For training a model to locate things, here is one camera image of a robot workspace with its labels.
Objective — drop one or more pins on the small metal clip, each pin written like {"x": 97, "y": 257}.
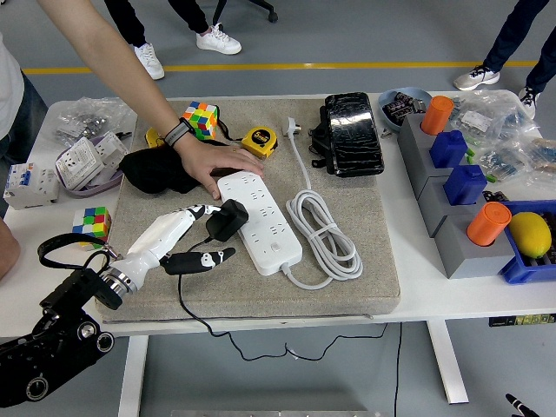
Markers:
{"x": 385, "y": 133}

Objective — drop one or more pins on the small black metal part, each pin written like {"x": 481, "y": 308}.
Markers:
{"x": 123, "y": 134}

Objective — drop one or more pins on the black capacitors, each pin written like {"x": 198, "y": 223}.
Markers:
{"x": 397, "y": 107}

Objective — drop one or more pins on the black cloth pouch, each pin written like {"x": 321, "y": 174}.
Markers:
{"x": 147, "y": 171}

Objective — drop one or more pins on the small colourful puzzle cube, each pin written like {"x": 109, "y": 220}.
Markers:
{"x": 91, "y": 221}

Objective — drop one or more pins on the plain yellow tape measure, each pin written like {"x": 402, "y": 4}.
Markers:
{"x": 152, "y": 138}

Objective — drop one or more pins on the white circuit breaker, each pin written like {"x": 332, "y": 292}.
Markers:
{"x": 28, "y": 187}

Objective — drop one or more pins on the small black brown part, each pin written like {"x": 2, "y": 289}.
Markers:
{"x": 495, "y": 196}

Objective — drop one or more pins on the orange cylinder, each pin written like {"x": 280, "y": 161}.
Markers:
{"x": 435, "y": 115}
{"x": 487, "y": 223}

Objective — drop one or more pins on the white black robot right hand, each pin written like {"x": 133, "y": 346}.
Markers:
{"x": 521, "y": 408}

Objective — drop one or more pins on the light blue bowl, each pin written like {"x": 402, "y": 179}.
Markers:
{"x": 388, "y": 119}

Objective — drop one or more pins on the blue plastic bin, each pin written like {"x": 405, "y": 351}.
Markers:
{"x": 521, "y": 271}

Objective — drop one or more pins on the clear bag of metal parts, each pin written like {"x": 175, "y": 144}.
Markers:
{"x": 87, "y": 117}

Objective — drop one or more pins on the grey holder block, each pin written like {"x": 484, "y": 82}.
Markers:
{"x": 460, "y": 256}
{"x": 410, "y": 147}
{"x": 430, "y": 204}

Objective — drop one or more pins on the person's left forearm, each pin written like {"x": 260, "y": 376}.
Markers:
{"x": 108, "y": 56}

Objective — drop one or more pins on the yellow lemon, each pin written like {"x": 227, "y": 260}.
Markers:
{"x": 529, "y": 234}

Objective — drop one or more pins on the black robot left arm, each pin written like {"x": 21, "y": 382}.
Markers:
{"x": 74, "y": 286}

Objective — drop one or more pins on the person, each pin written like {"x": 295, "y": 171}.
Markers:
{"x": 512, "y": 30}
{"x": 11, "y": 87}
{"x": 126, "y": 21}

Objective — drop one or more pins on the large white socket module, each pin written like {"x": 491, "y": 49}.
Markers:
{"x": 78, "y": 163}

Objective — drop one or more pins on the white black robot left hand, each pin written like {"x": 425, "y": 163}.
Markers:
{"x": 152, "y": 243}

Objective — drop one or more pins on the large colourful puzzle cube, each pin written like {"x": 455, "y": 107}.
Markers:
{"x": 202, "y": 119}

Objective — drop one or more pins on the black grey wristband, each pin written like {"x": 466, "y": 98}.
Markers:
{"x": 179, "y": 132}

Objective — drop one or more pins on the black bracket device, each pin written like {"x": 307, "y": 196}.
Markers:
{"x": 319, "y": 137}

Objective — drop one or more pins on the grey-brown mat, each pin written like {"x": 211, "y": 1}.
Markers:
{"x": 260, "y": 299}

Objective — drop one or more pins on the white table leg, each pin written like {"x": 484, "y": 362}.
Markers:
{"x": 132, "y": 378}
{"x": 447, "y": 365}

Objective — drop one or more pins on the blue plastic block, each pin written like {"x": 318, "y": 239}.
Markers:
{"x": 464, "y": 186}
{"x": 447, "y": 150}

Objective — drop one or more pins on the glossy black case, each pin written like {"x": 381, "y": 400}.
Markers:
{"x": 354, "y": 134}

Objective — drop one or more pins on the black table control panel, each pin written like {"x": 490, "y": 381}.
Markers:
{"x": 521, "y": 320}

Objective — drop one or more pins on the person's left hand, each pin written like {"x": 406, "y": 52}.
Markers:
{"x": 208, "y": 158}

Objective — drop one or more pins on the black office chair base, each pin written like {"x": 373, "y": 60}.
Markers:
{"x": 272, "y": 16}

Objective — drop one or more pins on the purple tray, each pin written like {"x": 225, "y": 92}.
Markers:
{"x": 97, "y": 187}

